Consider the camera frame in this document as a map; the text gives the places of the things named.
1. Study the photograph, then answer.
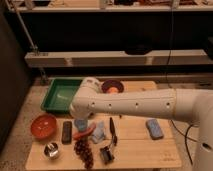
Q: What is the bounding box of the red chili pepper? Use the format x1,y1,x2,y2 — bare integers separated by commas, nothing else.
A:
73,123,96,140

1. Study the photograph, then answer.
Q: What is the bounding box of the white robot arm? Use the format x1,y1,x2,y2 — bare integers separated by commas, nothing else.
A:
70,77,213,171

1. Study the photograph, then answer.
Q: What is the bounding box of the small metal cup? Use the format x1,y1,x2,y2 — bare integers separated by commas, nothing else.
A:
44,142,59,159

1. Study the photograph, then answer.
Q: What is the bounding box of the dark plate with orange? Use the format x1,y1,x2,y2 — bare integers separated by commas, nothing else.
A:
101,80,124,93

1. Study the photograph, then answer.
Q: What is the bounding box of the green plastic tray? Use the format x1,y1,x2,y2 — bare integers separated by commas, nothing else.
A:
41,78,82,114

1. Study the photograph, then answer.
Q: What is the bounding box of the light blue cloth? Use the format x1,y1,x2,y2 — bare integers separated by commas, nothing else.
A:
91,121,106,144

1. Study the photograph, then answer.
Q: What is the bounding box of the black rectangular remote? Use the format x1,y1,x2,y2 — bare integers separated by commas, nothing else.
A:
62,121,72,144

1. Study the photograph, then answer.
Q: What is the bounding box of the blue sponge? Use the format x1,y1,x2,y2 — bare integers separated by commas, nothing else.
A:
146,119,164,140

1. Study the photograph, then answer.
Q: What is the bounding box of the bunch of dark grapes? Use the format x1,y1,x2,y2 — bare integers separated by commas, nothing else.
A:
74,139,94,170

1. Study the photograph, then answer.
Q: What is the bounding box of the black binder clip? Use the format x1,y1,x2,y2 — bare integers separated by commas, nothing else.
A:
100,146,114,164

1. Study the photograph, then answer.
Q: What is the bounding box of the red bowl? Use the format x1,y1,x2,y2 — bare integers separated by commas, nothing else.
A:
30,114,57,140

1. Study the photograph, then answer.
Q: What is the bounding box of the black handled tool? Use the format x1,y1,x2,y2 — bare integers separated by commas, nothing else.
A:
110,117,118,146

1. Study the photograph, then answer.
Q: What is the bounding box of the black cable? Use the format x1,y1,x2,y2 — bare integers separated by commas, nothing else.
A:
170,119,195,166

